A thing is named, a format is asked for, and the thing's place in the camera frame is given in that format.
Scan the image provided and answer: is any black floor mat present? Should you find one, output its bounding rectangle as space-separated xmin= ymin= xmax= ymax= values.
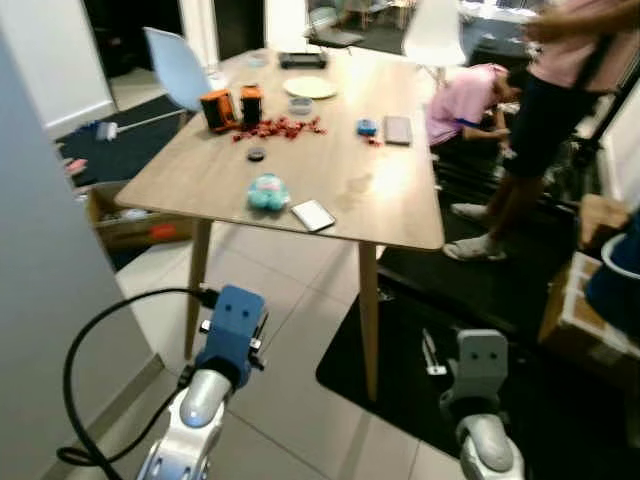
xmin=315 ymin=195 xmax=640 ymax=480

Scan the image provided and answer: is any white flat card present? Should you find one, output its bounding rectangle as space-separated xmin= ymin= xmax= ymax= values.
xmin=290 ymin=200 xmax=338 ymax=234

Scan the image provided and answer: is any teal plush toy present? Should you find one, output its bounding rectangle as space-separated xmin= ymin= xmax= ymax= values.
xmin=247 ymin=173 xmax=292 ymax=213

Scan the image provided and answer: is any large brown cardboard box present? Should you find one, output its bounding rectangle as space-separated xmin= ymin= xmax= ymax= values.
xmin=537 ymin=194 xmax=640 ymax=386

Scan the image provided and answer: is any open cardboard box red label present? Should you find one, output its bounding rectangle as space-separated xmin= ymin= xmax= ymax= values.
xmin=84 ymin=180 xmax=197 ymax=252

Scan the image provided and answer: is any wooden dining table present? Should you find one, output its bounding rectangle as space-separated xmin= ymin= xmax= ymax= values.
xmin=115 ymin=48 xmax=447 ymax=403

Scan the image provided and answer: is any dark blue bucket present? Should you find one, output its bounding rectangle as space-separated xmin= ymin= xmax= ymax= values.
xmin=584 ymin=208 xmax=640 ymax=339

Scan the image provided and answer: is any pile of red pieces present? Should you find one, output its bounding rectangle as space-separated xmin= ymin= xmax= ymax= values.
xmin=232 ymin=116 xmax=327 ymax=143

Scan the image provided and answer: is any large orange black box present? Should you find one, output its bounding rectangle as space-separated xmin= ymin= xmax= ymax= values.
xmin=199 ymin=89 xmax=238 ymax=134

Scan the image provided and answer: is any dark blue rug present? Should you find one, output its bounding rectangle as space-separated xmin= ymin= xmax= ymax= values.
xmin=55 ymin=93 xmax=191 ymax=189

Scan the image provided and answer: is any small orange black box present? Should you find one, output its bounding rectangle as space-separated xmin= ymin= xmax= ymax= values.
xmin=240 ymin=85 xmax=265 ymax=127

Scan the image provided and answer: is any crouching person in pink shirt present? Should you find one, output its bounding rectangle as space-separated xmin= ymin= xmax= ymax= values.
xmin=424 ymin=63 xmax=528 ymax=153

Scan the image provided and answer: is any cream round plate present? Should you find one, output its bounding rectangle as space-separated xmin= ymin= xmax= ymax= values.
xmin=283 ymin=76 xmax=339 ymax=100

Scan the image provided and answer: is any white floor mop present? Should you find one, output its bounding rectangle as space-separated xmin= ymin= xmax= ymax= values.
xmin=95 ymin=108 xmax=191 ymax=142

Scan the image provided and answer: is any standing person in black shorts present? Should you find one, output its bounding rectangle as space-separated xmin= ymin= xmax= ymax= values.
xmin=443 ymin=0 xmax=640 ymax=263

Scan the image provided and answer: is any black flat tray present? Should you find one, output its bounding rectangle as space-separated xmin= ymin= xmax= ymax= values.
xmin=279 ymin=52 xmax=329 ymax=70

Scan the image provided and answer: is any light blue plastic chair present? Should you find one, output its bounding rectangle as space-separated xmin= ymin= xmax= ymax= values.
xmin=143 ymin=27 xmax=216 ymax=114

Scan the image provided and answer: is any white plastic chair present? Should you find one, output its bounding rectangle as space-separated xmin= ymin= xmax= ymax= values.
xmin=403 ymin=0 xmax=469 ymax=73

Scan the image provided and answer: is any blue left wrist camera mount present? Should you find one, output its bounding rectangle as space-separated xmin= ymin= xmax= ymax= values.
xmin=195 ymin=285 xmax=269 ymax=389

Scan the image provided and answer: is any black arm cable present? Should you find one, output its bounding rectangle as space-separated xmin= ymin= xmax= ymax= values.
xmin=57 ymin=286 xmax=219 ymax=471

